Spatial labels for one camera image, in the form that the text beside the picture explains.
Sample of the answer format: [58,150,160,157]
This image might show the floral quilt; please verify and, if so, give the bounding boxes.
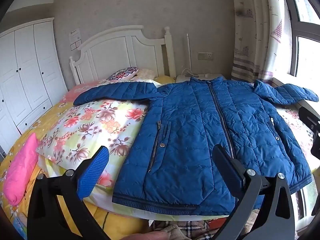
[36,79,316,220]

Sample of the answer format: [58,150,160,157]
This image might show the white lamp pole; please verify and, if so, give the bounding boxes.
[185,33,193,75]

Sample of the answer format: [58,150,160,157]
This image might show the plaid blanket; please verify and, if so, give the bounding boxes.
[150,219,225,240]

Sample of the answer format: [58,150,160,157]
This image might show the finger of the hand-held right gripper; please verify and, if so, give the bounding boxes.
[311,133,320,161]
[299,106,320,133]

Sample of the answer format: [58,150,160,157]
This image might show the beige fuzzy cloth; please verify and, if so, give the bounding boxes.
[155,225,193,240]

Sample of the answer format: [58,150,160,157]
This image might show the printed curtain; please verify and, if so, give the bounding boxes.
[230,0,299,84]

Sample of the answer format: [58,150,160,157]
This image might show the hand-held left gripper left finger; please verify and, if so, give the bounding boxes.
[27,145,110,240]

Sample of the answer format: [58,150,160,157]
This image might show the white cable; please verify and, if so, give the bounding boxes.
[181,67,198,77]

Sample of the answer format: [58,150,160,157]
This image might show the purple patterned pillow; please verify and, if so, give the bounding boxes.
[108,66,139,81]

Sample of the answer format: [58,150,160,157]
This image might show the white wooden headboard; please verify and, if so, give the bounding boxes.
[69,25,176,85]

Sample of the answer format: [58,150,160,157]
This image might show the white wall paper notice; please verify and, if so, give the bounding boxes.
[69,28,82,44]

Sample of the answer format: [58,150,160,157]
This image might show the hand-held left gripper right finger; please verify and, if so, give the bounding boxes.
[212,144,296,240]

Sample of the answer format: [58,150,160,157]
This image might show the white nightstand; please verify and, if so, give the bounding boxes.
[175,73,224,83]

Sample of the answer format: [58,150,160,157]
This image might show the blue quilted jacket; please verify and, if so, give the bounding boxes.
[73,76,319,217]

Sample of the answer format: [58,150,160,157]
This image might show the white wardrobe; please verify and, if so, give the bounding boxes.
[0,17,68,155]

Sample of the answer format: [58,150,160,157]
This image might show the pale yellow pillow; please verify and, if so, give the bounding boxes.
[136,69,156,79]

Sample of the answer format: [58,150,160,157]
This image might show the pink pillow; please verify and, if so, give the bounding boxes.
[3,133,42,207]

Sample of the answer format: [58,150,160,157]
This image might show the yellow cartoon bedsheet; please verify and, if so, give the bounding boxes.
[0,80,150,240]

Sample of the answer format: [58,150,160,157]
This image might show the window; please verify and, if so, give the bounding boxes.
[281,0,320,100]

